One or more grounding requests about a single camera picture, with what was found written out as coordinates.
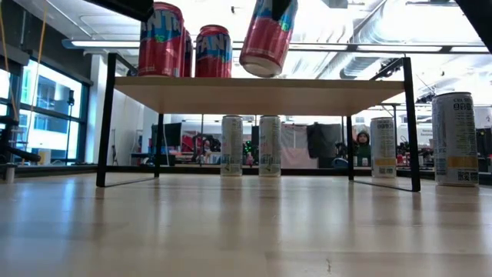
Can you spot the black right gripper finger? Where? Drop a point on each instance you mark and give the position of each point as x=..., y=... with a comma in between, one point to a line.
x=280, y=7

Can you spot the red Fanta soda can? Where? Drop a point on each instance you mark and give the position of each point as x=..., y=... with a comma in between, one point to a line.
x=213, y=57
x=161, y=50
x=188, y=57
x=265, y=46

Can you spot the white Celsius drink can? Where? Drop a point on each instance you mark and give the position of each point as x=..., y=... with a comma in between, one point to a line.
x=231, y=150
x=455, y=142
x=383, y=150
x=269, y=150

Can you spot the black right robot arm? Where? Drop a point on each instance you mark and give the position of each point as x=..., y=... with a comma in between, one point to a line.
x=480, y=15

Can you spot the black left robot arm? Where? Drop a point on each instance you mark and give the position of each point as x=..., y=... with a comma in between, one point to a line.
x=123, y=7

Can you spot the wooden shelf with black legs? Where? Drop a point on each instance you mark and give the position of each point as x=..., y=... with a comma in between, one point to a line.
x=253, y=96

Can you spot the black hanging cloth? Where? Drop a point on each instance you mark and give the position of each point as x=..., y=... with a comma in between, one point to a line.
x=323, y=140

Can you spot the pink and white cloth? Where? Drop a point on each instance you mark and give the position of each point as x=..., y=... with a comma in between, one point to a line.
x=294, y=154

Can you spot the person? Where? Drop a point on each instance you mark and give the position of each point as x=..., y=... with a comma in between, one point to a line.
x=362, y=148

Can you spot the black monitor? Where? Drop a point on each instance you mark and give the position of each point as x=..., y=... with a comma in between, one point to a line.
x=169, y=134

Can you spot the dark framed window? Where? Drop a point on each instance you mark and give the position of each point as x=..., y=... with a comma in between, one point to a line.
x=50, y=88

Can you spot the black aluminium table frame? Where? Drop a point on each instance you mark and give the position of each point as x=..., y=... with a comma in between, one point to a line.
x=307, y=171

